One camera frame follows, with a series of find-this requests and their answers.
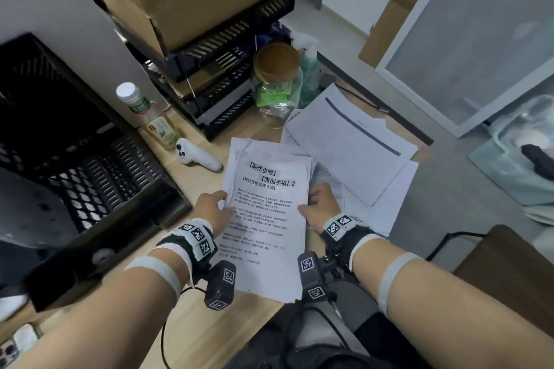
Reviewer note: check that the white earbuds case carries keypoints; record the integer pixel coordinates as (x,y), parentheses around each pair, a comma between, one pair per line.
(13,308)

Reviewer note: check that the dark brown wooden stool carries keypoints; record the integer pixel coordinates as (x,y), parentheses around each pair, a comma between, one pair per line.
(510,269)

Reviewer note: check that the teal spray bottle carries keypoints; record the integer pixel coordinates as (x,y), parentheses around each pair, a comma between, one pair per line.
(309,74)

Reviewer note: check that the person's right forearm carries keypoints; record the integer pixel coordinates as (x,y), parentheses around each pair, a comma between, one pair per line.
(476,317)

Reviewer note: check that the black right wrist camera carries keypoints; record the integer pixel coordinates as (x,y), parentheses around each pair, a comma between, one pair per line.
(316,278)

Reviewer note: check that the printed instruction sheets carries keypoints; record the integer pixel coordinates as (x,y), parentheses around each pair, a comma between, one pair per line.
(259,230)

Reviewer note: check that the person's left forearm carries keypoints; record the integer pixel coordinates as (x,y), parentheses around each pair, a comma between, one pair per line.
(95,321)

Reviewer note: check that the black tiered tray shelf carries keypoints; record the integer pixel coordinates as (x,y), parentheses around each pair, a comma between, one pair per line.
(225,35)

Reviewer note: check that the light teal storage bag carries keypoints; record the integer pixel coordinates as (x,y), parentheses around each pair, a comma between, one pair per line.
(497,165)

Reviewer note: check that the glass jar with cork lid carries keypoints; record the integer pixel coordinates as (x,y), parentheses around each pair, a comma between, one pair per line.
(277,61)

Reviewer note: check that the person's right hand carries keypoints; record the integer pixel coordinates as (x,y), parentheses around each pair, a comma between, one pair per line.
(324,208)

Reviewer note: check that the flat brown box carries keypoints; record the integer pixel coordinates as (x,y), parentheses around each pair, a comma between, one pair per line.
(203,79)

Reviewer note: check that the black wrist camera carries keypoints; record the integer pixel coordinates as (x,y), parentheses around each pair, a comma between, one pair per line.
(220,286)
(316,278)

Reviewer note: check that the white framed frosted door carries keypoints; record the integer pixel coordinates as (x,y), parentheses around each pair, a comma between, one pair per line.
(476,35)

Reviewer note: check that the wooden table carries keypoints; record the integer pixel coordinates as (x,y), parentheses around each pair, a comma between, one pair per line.
(207,330)

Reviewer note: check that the white capped drink bottle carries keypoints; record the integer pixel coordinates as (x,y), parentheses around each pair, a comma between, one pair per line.
(147,118)

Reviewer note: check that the flat cardboard sheet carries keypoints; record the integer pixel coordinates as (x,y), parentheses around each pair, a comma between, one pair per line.
(389,23)

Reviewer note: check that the white tape roll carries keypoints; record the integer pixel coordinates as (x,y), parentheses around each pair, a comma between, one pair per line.
(102,257)

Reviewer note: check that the marble case smartphone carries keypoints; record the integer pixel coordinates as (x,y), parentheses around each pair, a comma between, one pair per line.
(17,347)

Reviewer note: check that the black bag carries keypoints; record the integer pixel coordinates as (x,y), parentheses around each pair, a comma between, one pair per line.
(389,347)

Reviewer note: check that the person's left hand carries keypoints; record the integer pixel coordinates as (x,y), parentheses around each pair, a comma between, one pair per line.
(212,213)

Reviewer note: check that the grey power adapter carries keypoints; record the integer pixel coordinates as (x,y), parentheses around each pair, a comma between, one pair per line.
(327,81)

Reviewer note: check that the black mesh file organizer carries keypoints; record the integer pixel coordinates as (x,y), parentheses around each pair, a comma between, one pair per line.
(130,234)

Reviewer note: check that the white game controller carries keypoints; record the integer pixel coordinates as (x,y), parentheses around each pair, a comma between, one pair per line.
(199,157)

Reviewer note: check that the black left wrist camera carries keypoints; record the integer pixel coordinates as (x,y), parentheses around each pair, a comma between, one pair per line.
(220,286)

